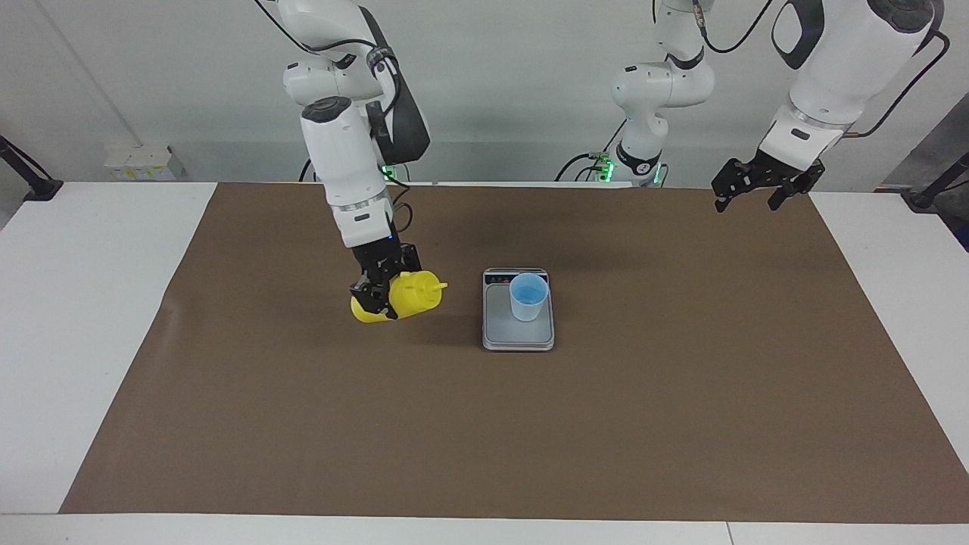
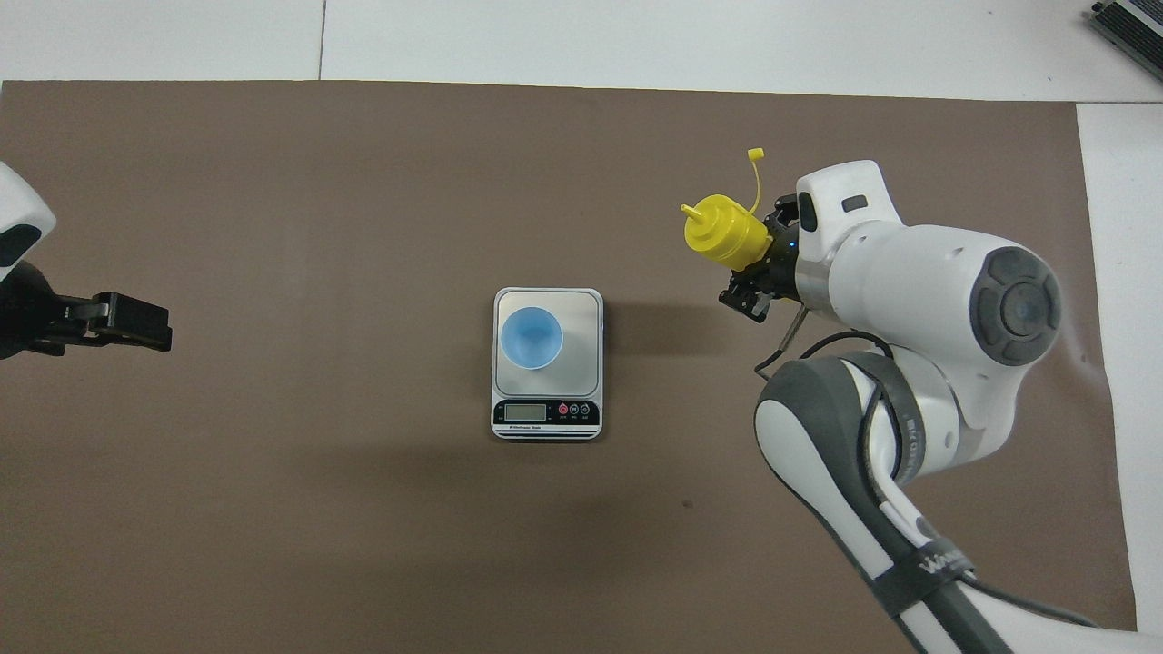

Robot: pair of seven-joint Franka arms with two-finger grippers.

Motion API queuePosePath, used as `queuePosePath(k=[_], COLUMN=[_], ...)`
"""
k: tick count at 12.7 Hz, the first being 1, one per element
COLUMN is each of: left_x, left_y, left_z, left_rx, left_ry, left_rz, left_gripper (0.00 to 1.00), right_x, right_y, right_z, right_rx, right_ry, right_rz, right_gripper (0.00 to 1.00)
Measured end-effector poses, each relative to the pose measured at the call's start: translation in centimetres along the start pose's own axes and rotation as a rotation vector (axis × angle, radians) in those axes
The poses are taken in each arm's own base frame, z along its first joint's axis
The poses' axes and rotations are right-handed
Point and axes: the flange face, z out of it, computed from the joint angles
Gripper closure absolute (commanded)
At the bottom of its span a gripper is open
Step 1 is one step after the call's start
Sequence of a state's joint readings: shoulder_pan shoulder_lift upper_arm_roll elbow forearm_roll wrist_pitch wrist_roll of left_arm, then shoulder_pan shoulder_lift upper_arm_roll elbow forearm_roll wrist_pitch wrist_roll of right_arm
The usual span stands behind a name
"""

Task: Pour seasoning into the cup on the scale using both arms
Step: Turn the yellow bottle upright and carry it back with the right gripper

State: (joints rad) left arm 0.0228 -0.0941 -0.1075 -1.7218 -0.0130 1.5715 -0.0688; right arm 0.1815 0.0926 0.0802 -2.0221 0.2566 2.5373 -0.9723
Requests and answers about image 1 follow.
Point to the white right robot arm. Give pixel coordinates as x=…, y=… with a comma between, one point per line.
x=344, y=159

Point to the black clamp stand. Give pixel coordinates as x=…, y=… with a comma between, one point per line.
x=927, y=198
x=38, y=188

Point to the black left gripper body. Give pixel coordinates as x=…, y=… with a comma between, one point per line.
x=781, y=174

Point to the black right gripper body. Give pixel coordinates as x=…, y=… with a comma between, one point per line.
x=378, y=259

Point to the light blue plastic cup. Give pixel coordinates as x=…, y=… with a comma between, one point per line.
x=528, y=306

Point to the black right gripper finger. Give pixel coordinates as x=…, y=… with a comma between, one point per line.
x=376, y=297
x=410, y=257

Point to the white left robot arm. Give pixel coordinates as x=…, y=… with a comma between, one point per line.
x=840, y=60

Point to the brown paper table mat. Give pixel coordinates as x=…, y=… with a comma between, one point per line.
x=454, y=424

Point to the silver digital kitchen scale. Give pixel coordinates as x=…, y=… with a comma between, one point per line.
x=500, y=329

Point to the yellow squeeze bottle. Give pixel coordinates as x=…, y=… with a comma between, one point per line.
x=416, y=295

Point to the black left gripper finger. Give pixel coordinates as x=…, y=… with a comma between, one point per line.
x=787, y=194
x=731, y=182

